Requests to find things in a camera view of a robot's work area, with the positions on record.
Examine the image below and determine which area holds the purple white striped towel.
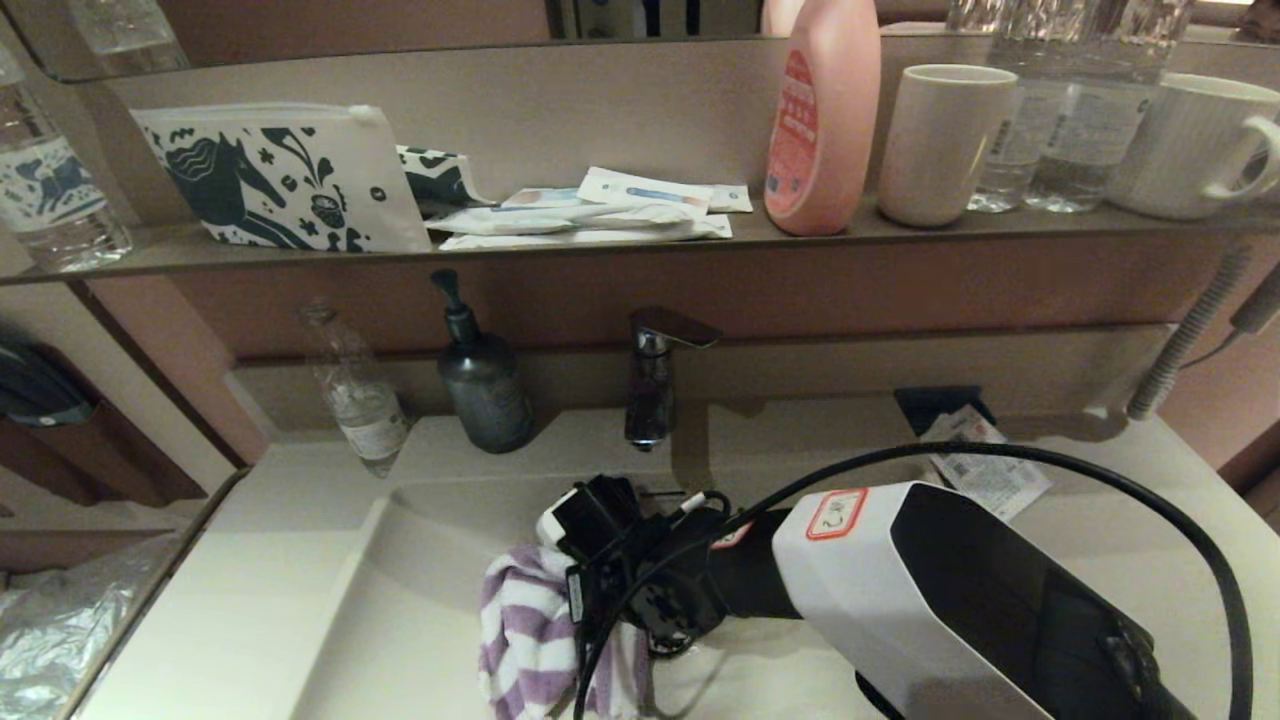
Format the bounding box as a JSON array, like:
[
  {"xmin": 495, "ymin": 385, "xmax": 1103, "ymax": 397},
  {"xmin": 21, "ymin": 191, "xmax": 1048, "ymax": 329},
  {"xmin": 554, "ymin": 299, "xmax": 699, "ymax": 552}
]
[{"xmin": 478, "ymin": 545, "xmax": 651, "ymax": 720}]

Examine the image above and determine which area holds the chrome sink faucet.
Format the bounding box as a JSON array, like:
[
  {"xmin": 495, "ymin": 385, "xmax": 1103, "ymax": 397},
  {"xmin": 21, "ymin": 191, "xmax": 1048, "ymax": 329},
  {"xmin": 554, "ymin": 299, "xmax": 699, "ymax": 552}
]
[{"xmin": 624, "ymin": 307, "xmax": 723, "ymax": 453}]

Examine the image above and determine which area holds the white ceramic sink basin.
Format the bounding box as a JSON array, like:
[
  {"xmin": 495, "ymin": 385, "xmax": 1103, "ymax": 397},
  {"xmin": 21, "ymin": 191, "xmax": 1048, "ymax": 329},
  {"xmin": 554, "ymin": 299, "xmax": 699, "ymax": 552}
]
[{"xmin": 290, "ymin": 395, "xmax": 1051, "ymax": 720}]

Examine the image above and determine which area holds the dark pump soap dispenser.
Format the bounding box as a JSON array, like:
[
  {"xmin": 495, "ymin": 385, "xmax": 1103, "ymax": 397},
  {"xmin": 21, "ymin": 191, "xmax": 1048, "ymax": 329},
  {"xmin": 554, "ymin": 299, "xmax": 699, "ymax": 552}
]
[{"xmin": 431, "ymin": 269, "xmax": 537, "ymax": 455}]

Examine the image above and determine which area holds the black flat tray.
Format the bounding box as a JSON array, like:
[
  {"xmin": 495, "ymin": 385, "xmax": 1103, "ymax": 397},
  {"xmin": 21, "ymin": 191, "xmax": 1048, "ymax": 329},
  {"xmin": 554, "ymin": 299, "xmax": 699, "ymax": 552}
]
[{"xmin": 893, "ymin": 386, "xmax": 999, "ymax": 436}]

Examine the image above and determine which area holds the small clear plastic bottle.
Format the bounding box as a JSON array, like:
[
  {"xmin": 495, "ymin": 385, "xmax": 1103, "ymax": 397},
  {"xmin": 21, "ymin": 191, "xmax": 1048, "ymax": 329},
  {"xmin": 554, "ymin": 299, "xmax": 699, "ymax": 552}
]
[{"xmin": 297, "ymin": 300, "xmax": 411, "ymax": 479}]

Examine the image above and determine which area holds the printed paper packet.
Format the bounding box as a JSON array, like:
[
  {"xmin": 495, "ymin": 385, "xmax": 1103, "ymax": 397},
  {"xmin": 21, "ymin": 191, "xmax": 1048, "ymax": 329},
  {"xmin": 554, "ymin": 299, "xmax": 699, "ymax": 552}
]
[{"xmin": 920, "ymin": 408, "xmax": 1053, "ymax": 523}]

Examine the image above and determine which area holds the long flat white packet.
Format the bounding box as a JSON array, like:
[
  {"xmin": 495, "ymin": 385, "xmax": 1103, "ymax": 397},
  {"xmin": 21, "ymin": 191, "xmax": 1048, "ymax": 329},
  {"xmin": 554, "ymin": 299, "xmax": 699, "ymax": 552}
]
[{"xmin": 439, "ymin": 215, "xmax": 733, "ymax": 252}]

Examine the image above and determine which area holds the white toothbrush packet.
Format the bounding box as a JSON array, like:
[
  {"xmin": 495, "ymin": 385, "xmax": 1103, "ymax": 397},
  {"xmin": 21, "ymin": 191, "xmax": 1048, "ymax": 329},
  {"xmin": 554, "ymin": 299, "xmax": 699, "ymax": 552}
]
[{"xmin": 426, "ymin": 203, "xmax": 703, "ymax": 238}]

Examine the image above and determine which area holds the white packet blue print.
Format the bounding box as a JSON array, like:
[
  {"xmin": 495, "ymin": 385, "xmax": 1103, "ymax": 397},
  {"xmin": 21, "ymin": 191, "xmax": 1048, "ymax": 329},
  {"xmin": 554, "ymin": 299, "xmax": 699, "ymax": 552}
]
[{"xmin": 577, "ymin": 167, "xmax": 715, "ymax": 221}]

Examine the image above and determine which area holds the pale thin packet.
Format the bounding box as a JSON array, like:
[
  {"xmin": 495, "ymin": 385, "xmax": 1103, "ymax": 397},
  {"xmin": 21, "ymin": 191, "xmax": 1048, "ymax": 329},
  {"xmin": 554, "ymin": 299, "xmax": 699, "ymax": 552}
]
[{"xmin": 502, "ymin": 188, "xmax": 588, "ymax": 211}]

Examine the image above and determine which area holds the small folded printed pouch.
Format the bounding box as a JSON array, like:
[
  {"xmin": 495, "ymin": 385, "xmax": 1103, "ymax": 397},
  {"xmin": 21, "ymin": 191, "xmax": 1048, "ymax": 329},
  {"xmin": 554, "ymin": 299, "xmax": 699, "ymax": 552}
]
[{"xmin": 395, "ymin": 147, "xmax": 498, "ymax": 221}]

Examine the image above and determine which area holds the pink lotion bottle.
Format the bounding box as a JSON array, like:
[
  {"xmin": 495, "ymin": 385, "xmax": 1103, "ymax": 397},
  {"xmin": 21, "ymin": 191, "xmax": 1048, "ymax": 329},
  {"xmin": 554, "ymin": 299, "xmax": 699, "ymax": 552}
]
[{"xmin": 764, "ymin": 0, "xmax": 883, "ymax": 237}]

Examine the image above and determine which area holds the clear water bottle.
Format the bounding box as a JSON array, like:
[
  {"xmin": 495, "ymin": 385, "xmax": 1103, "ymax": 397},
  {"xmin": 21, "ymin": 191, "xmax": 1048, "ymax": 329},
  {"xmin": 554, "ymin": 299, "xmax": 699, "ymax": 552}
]
[
  {"xmin": 947, "ymin": 0, "xmax": 1064, "ymax": 214},
  {"xmin": 1023, "ymin": 0, "xmax": 1196, "ymax": 214}
]

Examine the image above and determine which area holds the white pouch horse print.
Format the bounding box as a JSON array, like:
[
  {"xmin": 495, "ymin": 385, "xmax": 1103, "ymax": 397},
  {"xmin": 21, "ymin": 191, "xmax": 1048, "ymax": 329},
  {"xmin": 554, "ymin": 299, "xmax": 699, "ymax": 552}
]
[{"xmin": 130, "ymin": 103, "xmax": 433, "ymax": 255}]

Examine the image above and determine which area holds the brown wooden side shelf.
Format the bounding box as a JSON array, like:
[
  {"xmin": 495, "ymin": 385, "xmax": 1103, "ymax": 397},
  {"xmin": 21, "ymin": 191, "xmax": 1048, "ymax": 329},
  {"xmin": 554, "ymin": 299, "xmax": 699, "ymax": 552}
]
[{"xmin": 0, "ymin": 345, "xmax": 208, "ymax": 511}]

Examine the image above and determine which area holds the crumpled clear plastic bag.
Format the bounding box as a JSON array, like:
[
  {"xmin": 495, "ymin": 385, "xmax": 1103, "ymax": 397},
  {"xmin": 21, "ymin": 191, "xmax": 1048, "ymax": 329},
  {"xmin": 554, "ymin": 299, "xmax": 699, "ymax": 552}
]
[{"xmin": 0, "ymin": 535, "xmax": 186, "ymax": 720}]

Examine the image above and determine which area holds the dark blue rounded object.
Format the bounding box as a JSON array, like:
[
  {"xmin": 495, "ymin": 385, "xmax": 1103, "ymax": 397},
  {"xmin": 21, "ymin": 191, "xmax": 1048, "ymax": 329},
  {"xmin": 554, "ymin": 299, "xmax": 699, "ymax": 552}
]
[{"xmin": 0, "ymin": 335, "xmax": 96, "ymax": 431}]

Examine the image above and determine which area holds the water bottle blue label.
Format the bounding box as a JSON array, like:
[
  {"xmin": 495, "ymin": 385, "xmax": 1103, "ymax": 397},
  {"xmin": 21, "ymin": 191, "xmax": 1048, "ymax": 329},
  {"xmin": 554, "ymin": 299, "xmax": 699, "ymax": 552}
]
[{"xmin": 0, "ymin": 45, "xmax": 133, "ymax": 276}]

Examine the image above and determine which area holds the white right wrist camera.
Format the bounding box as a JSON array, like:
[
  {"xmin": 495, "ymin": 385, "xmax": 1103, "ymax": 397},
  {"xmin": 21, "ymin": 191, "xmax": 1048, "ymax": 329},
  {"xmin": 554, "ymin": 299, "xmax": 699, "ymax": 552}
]
[{"xmin": 537, "ymin": 475, "xmax": 643, "ymax": 563}]

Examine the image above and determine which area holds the brown wall shelf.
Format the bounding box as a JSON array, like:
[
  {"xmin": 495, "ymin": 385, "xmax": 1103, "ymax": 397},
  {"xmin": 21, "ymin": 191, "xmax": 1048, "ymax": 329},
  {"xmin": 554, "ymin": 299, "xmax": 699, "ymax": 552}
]
[{"xmin": 0, "ymin": 195, "xmax": 1280, "ymax": 289}]

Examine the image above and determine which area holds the white handleless cup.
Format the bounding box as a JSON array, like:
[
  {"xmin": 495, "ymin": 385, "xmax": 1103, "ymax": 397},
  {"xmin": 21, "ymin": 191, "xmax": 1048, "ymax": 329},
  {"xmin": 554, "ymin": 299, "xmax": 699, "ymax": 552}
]
[{"xmin": 878, "ymin": 64, "xmax": 1020, "ymax": 229}]

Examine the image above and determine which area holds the grey corrugated hose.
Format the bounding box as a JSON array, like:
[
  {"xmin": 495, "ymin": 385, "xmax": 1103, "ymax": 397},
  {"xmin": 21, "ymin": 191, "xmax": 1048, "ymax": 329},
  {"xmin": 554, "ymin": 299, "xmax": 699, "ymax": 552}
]
[{"xmin": 1125, "ymin": 245, "xmax": 1251, "ymax": 421}]

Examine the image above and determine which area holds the wall mirror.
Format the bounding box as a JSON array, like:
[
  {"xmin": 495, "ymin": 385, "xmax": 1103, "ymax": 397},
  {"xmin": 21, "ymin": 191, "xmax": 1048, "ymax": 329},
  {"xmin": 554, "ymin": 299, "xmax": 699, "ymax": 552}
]
[{"xmin": 0, "ymin": 0, "xmax": 1280, "ymax": 86}]

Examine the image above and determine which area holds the grey handset with cord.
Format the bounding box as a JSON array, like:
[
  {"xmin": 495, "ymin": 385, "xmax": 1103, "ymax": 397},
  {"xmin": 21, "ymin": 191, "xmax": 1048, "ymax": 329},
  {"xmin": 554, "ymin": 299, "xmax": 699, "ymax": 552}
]
[{"xmin": 1175, "ymin": 280, "xmax": 1280, "ymax": 373}]

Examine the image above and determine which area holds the white mug with handle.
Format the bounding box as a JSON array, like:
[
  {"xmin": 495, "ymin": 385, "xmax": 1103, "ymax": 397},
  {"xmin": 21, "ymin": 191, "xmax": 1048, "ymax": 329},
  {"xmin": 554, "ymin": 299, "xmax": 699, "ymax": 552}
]
[{"xmin": 1105, "ymin": 72, "xmax": 1280, "ymax": 221}]

